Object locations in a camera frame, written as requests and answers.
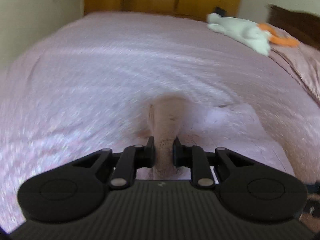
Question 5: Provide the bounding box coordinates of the pink knitted sweater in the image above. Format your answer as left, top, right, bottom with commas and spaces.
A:
139, 96, 294, 179

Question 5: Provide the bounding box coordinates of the pink floral bedspread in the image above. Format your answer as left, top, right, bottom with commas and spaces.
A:
1, 12, 319, 232

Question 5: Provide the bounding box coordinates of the white plush toy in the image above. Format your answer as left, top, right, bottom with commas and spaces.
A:
207, 13, 271, 56

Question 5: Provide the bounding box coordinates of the orange cloth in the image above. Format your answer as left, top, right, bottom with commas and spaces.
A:
258, 23, 299, 47

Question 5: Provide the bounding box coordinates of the pink pillow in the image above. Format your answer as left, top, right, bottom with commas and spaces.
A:
269, 42, 319, 103

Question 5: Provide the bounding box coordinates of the dark wooden headboard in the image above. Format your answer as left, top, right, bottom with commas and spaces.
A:
267, 4, 320, 50

